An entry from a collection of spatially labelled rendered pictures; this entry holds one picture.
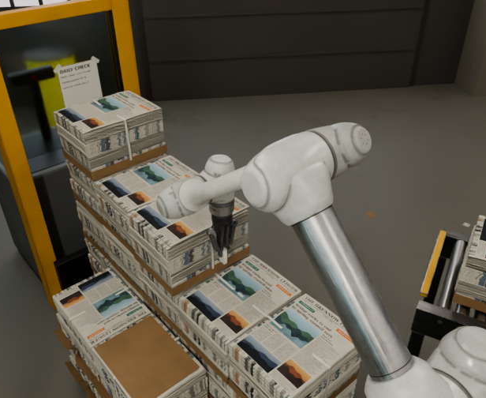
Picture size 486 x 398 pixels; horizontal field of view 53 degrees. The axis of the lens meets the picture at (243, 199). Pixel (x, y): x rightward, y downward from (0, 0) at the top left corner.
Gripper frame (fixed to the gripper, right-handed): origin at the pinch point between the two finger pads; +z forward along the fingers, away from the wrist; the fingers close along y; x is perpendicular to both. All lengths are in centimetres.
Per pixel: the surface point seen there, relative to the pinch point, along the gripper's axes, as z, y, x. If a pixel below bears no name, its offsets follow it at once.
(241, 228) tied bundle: -2.7, -13.5, -5.0
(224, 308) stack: 12.9, 9.0, 11.4
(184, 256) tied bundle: -3.5, 13.5, -5.5
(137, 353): 36, 36, -10
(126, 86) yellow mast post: -24, -29, -117
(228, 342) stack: 13.2, 17.5, 24.0
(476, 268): -3, -60, 67
